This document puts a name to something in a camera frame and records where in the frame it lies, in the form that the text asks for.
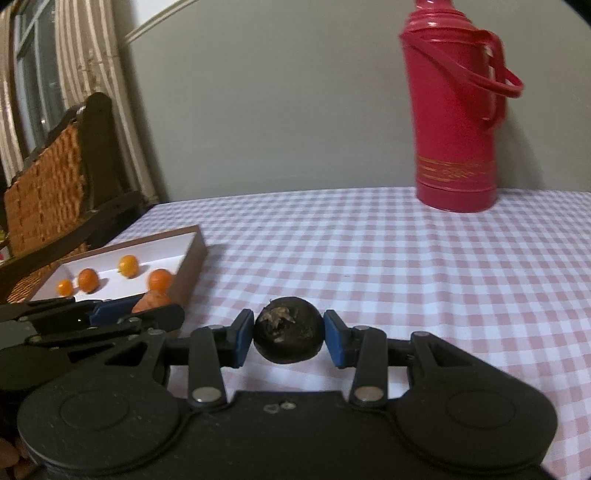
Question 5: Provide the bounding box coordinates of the beige striped curtain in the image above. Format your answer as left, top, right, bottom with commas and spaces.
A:
0, 0, 160, 204

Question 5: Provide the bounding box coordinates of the dark window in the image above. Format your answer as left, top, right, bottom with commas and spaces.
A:
11, 0, 65, 153

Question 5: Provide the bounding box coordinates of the dark wooden woven chair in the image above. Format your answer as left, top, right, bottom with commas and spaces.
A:
0, 92, 160, 305

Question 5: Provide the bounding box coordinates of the brown cardboard box white inside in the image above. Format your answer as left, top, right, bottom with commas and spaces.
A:
28, 224, 208, 310

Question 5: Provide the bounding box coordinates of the red thermos flask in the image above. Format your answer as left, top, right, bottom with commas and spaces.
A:
399, 0, 525, 214

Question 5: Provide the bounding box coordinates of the dark water chestnut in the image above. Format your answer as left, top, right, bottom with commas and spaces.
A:
253, 296, 325, 365

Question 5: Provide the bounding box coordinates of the pink white checkered tablecloth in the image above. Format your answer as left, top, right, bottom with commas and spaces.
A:
104, 186, 591, 480

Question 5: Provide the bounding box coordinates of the orange carrot piece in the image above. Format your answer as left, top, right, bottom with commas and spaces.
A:
131, 290, 172, 315

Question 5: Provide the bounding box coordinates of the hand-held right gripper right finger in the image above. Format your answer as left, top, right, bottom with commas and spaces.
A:
323, 309, 481, 411

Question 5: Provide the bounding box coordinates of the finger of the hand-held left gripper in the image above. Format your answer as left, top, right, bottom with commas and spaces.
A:
0, 298, 137, 332
28, 305, 186, 354

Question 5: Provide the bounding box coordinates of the person's left hand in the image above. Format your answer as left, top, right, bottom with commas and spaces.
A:
0, 436, 38, 480

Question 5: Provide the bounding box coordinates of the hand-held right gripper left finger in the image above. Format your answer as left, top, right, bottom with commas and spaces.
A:
104, 308, 256, 411

